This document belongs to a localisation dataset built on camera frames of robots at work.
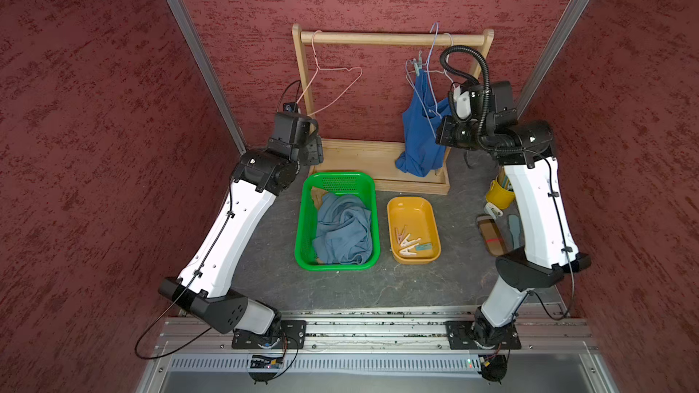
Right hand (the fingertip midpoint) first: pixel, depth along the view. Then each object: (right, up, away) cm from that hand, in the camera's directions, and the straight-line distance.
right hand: (437, 135), depth 67 cm
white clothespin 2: (-4, -36, +22) cm, 43 cm away
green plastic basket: (-20, -15, +36) cm, 44 cm away
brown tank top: (-36, -18, +34) cm, 52 cm away
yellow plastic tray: (+2, -26, +30) cm, 40 cm away
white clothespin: (-3, -34, +24) cm, 42 cm away
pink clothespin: (-5, -32, +25) cm, 41 cm away
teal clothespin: (+2, -35, +23) cm, 42 cm away
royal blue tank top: (+3, -3, +28) cm, 28 cm away
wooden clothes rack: (-14, -5, +48) cm, 50 cm away
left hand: (-35, -4, +3) cm, 35 cm away
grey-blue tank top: (-24, -27, +14) cm, 39 cm away
